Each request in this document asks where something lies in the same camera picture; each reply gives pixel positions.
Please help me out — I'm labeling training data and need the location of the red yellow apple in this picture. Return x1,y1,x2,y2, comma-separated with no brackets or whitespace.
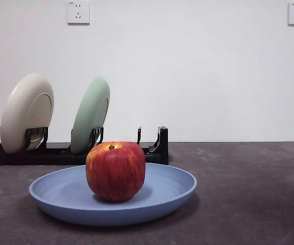
85,141,146,202

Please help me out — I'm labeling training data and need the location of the blue plate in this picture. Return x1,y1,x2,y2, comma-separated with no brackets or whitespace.
29,162,198,227

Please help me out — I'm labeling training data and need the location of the pale green plate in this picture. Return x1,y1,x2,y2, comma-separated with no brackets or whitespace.
70,76,111,155

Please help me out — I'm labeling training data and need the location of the black plate rack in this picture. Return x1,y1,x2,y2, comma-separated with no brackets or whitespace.
0,126,169,166

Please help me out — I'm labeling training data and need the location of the cream plate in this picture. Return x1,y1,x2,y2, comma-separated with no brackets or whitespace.
0,73,55,154

